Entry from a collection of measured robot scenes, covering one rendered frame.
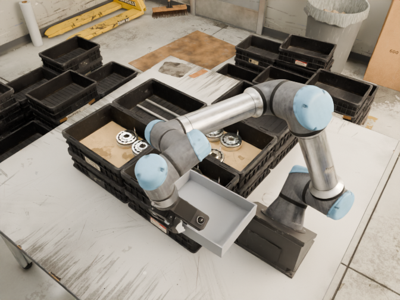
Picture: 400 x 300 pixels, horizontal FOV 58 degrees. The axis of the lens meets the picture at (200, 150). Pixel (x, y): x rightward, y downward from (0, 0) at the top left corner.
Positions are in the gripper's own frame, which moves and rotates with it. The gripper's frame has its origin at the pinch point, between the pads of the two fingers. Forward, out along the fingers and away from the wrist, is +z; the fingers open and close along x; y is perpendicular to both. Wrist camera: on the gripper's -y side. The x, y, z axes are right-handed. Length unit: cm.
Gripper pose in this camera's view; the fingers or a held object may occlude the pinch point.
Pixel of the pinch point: (185, 227)
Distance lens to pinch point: 113.3
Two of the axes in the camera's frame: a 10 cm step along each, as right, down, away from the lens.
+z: 1.5, 5.4, 8.3
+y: -8.4, -3.6, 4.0
